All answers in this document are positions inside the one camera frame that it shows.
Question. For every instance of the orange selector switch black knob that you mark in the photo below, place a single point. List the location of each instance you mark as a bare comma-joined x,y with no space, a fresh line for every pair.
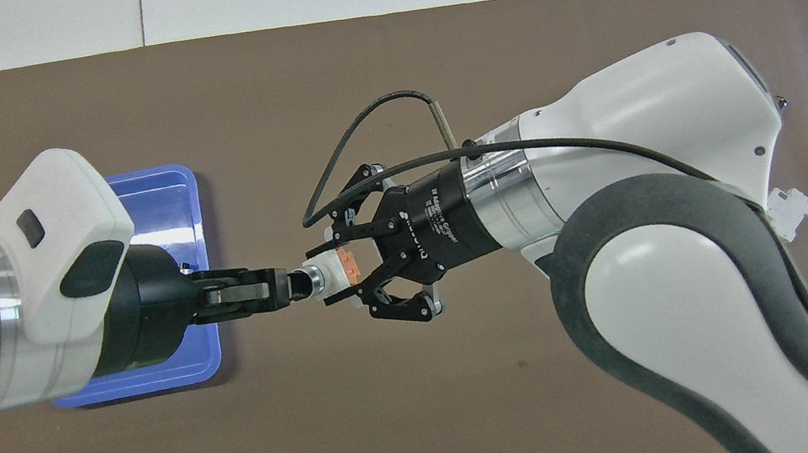
326,273

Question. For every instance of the white red terminal block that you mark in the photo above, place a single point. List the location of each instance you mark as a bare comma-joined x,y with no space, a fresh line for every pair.
792,209

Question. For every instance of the blue plastic tray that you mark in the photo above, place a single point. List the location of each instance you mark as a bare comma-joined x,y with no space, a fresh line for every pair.
161,200

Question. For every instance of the small black terminal block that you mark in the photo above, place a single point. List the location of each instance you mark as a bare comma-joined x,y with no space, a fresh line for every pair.
782,102

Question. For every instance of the brown table mat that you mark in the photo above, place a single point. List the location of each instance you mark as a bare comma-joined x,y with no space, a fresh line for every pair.
402,421

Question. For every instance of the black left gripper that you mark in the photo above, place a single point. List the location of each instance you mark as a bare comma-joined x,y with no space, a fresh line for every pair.
149,307

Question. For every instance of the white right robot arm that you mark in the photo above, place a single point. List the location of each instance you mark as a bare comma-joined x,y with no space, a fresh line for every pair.
663,274

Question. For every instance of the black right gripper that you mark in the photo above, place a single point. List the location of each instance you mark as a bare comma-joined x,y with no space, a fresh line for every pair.
444,220

